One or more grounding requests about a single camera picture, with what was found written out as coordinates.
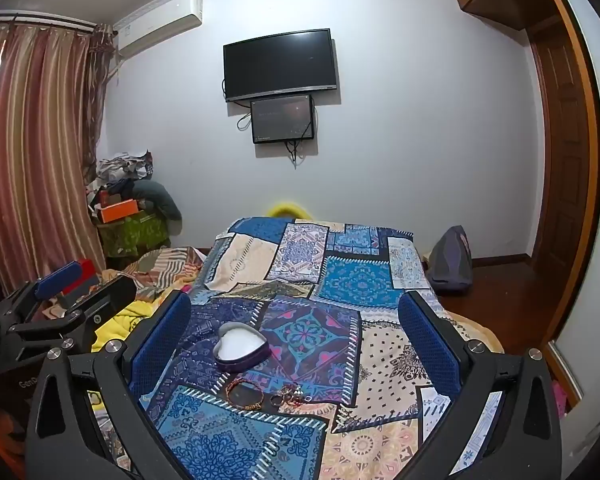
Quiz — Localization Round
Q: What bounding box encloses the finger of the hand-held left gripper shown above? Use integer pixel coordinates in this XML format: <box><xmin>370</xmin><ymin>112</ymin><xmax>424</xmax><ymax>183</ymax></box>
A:
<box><xmin>9</xmin><ymin>275</ymin><xmax>139</xmax><ymax>357</ymax></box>
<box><xmin>0</xmin><ymin>261</ymin><xmax>83</xmax><ymax>324</ymax></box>

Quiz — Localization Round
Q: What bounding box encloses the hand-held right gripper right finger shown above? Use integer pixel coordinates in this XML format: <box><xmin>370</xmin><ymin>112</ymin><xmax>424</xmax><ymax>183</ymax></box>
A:
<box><xmin>395</xmin><ymin>290</ymin><xmax>566</xmax><ymax>480</ymax></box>

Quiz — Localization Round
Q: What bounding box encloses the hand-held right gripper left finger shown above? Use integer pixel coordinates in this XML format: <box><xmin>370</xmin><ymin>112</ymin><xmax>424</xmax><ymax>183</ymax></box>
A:
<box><xmin>24</xmin><ymin>290</ymin><xmax>201</xmax><ymax>480</ymax></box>

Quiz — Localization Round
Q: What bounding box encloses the purple heart-shaped jewelry box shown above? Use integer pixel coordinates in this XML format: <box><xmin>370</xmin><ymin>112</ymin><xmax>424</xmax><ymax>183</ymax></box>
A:
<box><xmin>215</xmin><ymin>322</ymin><xmax>271</xmax><ymax>373</ymax></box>

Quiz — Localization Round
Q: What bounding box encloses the red beaded bracelet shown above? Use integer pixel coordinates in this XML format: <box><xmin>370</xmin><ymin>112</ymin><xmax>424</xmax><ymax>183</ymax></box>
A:
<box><xmin>226</xmin><ymin>381</ymin><xmax>265</xmax><ymax>410</ymax></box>

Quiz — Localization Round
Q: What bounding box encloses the chain jewelry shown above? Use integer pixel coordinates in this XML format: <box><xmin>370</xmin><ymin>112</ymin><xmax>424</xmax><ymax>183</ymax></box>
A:
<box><xmin>280</xmin><ymin>382</ymin><xmax>314</xmax><ymax>405</ymax></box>

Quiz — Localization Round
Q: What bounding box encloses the yellow cloth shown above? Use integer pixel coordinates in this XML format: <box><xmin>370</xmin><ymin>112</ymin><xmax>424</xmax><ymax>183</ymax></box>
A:
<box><xmin>91</xmin><ymin>302</ymin><xmax>156</xmax><ymax>354</ymax></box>

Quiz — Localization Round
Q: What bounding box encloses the striped orange blanket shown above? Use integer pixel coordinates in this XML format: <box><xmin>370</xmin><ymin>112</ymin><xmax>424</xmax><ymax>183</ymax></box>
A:
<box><xmin>100</xmin><ymin>246</ymin><xmax>209</xmax><ymax>307</ymax></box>

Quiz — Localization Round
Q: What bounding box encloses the grey backpack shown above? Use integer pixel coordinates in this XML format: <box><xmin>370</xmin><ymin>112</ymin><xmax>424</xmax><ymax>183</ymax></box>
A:
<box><xmin>425</xmin><ymin>226</ymin><xmax>474</xmax><ymax>295</ymax></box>

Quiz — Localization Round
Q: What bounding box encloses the orange box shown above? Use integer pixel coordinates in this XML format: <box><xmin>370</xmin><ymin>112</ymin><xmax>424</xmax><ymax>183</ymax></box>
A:
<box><xmin>100</xmin><ymin>199</ymin><xmax>141</xmax><ymax>224</ymax></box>

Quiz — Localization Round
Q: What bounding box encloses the patchwork printed blanket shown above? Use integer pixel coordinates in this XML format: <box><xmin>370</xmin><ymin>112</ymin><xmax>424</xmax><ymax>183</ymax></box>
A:
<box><xmin>140</xmin><ymin>216</ymin><xmax>506</xmax><ymax>480</ymax></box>

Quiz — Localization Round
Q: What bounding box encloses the striped brown curtain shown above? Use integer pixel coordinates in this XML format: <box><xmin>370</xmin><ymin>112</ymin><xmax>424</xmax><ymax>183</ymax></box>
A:
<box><xmin>0</xmin><ymin>22</ymin><xmax>121</xmax><ymax>283</ymax></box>

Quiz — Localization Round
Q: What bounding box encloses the yellow plastic object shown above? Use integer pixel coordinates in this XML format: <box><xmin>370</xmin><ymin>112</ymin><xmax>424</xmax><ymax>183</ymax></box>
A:
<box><xmin>267</xmin><ymin>201</ymin><xmax>314</xmax><ymax>221</ymax></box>

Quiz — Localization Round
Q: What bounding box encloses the brown wooden door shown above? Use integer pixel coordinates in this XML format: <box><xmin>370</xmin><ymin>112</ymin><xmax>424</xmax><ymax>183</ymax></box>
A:
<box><xmin>525</xmin><ymin>15</ymin><xmax>600</xmax><ymax>343</ymax></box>

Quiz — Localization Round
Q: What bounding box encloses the white air conditioner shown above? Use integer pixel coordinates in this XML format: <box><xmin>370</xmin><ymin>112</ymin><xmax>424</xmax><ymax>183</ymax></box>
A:
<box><xmin>114</xmin><ymin>0</ymin><xmax>203</xmax><ymax>58</ymax></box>

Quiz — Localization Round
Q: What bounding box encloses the black hanging cable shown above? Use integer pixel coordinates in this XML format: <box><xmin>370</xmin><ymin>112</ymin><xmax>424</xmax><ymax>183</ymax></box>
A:
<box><xmin>285</xmin><ymin>140</ymin><xmax>307</xmax><ymax>167</ymax></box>

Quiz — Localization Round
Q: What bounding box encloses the small black wall monitor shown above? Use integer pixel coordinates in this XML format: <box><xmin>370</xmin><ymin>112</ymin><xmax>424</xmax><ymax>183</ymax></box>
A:
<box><xmin>250</xmin><ymin>95</ymin><xmax>315</xmax><ymax>145</ymax></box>

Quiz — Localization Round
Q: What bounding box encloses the white curtain rail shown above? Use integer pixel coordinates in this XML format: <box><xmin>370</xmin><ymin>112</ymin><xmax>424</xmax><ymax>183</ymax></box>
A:
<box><xmin>0</xmin><ymin>12</ymin><xmax>113</xmax><ymax>37</ymax></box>

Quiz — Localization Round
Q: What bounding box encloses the black wall television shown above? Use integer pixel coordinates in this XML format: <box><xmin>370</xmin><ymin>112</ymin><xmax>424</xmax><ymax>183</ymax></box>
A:
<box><xmin>223</xmin><ymin>29</ymin><xmax>339</xmax><ymax>103</ymax></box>

